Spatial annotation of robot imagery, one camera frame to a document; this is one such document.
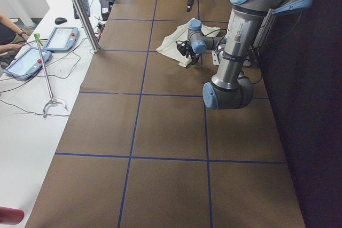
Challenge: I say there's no cream long-sleeve cat t-shirt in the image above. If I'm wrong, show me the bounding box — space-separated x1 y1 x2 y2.
156 19 227 67

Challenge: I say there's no person forearm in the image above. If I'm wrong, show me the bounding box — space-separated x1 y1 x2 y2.
0 14 29 41

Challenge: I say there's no person hand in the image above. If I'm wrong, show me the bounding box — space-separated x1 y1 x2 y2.
5 43 21 51

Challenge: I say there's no dark box with white label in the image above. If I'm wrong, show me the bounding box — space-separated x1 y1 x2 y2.
100 0 111 21

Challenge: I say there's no black keyboard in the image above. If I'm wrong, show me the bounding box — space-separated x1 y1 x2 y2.
73 0 90 19

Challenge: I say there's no black computer mouse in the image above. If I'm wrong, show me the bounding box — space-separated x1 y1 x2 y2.
55 17 67 25

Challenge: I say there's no blue teach pendant far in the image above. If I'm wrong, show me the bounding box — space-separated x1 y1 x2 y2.
43 27 79 53

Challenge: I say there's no blue teach pendant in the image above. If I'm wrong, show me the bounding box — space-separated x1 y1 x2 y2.
4 47 43 81
43 27 79 53

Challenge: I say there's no metal reacher grabber stick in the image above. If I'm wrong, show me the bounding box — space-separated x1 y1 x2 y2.
34 33 68 118

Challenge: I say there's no blue teach pendant near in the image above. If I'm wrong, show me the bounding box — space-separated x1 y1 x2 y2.
4 47 43 81

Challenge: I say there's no red cylinder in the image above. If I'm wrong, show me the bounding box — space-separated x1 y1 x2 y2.
0 207 25 225

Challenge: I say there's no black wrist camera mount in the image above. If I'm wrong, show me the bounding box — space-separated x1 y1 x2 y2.
175 40 190 57

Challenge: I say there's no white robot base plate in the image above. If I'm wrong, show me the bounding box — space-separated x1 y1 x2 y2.
211 49 252 66

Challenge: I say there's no grey aluminium frame post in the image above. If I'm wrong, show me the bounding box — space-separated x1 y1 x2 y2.
72 0 100 53

